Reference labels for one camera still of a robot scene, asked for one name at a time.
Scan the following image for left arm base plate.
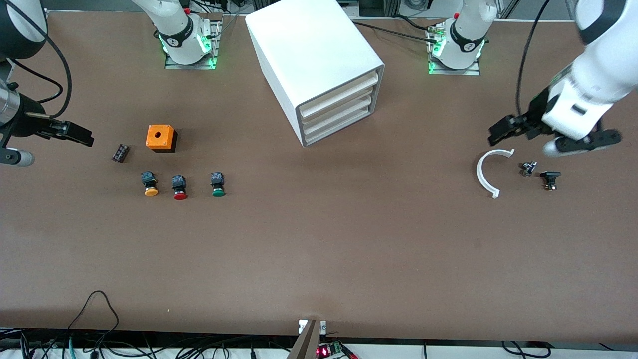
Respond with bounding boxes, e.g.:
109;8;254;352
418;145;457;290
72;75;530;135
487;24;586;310
428;22;481;76

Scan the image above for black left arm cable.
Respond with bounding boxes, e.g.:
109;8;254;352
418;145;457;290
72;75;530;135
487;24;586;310
515;0;553;118

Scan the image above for white drawer cabinet housing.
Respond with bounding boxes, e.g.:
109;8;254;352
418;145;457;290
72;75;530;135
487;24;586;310
245;0;385;148

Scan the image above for red push button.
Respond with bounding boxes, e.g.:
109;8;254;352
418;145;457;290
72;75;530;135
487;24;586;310
171;175;189;201

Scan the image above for yellow push button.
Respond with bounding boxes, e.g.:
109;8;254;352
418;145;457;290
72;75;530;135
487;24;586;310
140;171;160;197

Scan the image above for black flat-headed switch part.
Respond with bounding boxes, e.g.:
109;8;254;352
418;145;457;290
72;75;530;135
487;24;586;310
540;171;562;192

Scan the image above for black cable behind cabinet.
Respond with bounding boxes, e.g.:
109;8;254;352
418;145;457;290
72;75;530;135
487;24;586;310
351;15;440;44

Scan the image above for white plastic drawer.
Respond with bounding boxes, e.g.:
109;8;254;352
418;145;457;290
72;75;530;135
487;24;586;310
299;71;381;119
304;106;373;146
302;97;374;138
301;86;377;130

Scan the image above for black coiled cable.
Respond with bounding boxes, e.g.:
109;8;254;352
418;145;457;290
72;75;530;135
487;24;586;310
500;340;552;359

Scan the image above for thin black looped cable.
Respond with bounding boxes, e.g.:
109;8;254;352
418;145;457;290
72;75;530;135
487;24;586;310
67;290;120;333

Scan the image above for grey metal camera mount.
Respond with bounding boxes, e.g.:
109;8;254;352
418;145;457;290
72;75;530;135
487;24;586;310
286;319;327;359

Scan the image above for white curved plastic piece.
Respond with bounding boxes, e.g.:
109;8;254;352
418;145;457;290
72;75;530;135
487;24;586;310
476;148;516;199

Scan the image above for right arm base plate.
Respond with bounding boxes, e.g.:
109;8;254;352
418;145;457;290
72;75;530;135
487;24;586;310
164;20;220;70

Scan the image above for circuit board with red light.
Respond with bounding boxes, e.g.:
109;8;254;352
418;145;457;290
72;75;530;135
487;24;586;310
317;341;357;359

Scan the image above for tangled black cables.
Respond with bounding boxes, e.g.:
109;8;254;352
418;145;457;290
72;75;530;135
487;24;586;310
0;327;296;359

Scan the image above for orange box with hole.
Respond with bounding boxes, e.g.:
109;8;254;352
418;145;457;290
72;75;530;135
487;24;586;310
146;124;178;153

